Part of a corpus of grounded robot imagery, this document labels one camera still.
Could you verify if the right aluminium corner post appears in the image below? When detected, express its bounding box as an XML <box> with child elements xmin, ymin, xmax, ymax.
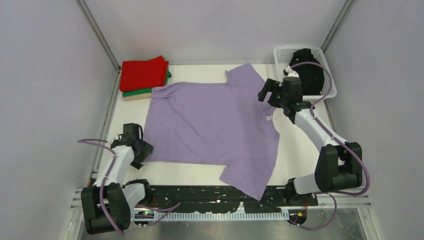
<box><xmin>320</xmin><ymin>0</ymin><xmax>357</xmax><ymax>53</ymax></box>

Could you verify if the lavender t-shirt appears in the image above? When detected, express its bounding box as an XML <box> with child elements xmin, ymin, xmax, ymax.
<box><xmin>143</xmin><ymin>63</ymin><xmax>280</xmax><ymax>200</ymax></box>

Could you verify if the black t-shirt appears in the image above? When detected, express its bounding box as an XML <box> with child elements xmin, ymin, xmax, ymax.
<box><xmin>289</xmin><ymin>48</ymin><xmax>325</xmax><ymax>96</ymax></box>

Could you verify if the aluminium corner post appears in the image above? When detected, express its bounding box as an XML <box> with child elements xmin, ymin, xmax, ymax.
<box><xmin>320</xmin><ymin>0</ymin><xmax>357</xmax><ymax>53</ymax></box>
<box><xmin>75</xmin><ymin>0</ymin><xmax>121</xmax><ymax>71</ymax></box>

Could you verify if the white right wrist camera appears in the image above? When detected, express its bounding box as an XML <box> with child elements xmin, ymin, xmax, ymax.
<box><xmin>283</xmin><ymin>66</ymin><xmax>295</xmax><ymax>77</ymax></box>

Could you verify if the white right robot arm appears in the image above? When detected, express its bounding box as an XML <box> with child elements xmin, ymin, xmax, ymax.
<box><xmin>257</xmin><ymin>76</ymin><xmax>370</xmax><ymax>205</ymax></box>

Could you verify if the aluminium front rail frame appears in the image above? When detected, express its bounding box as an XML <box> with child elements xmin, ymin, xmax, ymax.
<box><xmin>70</xmin><ymin>188</ymin><xmax>373</xmax><ymax>211</ymax></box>

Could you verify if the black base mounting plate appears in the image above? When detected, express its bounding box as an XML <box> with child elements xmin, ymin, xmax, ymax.
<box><xmin>137</xmin><ymin>185</ymin><xmax>318</xmax><ymax>214</ymax></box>

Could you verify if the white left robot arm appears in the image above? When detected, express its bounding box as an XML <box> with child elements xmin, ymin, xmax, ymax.
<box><xmin>80</xmin><ymin>123</ymin><xmax>154</xmax><ymax>235</ymax></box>

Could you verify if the white slotted cable duct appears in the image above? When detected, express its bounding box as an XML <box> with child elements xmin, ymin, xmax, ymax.
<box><xmin>132</xmin><ymin>209</ymin><xmax>290</xmax><ymax>222</ymax></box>

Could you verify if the white plastic basket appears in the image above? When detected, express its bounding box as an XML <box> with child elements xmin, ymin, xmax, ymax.
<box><xmin>273</xmin><ymin>44</ymin><xmax>338</xmax><ymax>103</ymax></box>

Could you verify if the green folded t-shirt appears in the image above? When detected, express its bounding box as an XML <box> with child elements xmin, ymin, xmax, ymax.
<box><xmin>122</xmin><ymin>70</ymin><xmax>172</xmax><ymax>98</ymax></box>

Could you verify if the beige folded t-shirt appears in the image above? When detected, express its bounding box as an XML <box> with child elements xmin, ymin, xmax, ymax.
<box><xmin>122</xmin><ymin>92</ymin><xmax>152</xmax><ymax>101</ymax></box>

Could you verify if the red folded t-shirt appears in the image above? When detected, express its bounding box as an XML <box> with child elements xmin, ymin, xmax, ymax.
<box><xmin>119</xmin><ymin>55</ymin><xmax>169</xmax><ymax>92</ymax></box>

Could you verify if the left aluminium corner post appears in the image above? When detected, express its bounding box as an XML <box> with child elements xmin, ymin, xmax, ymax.
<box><xmin>75</xmin><ymin>0</ymin><xmax>121</xmax><ymax>71</ymax></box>

